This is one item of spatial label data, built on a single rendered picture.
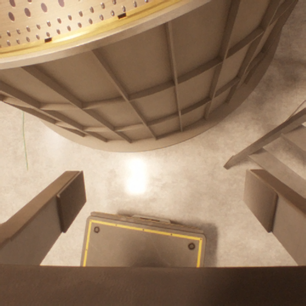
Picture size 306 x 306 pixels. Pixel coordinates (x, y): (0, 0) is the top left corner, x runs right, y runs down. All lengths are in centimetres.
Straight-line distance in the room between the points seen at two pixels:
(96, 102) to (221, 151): 99
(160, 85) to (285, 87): 116
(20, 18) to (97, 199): 134
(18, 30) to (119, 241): 109
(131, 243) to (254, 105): 124
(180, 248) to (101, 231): 46
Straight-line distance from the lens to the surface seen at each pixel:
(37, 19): 56
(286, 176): 135
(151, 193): 157
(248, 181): 17
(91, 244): 139
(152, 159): 157
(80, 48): 53
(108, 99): 88
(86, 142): 173
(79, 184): 16
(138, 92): 85
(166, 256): 129
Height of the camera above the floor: 154
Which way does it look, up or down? 78 degrees down
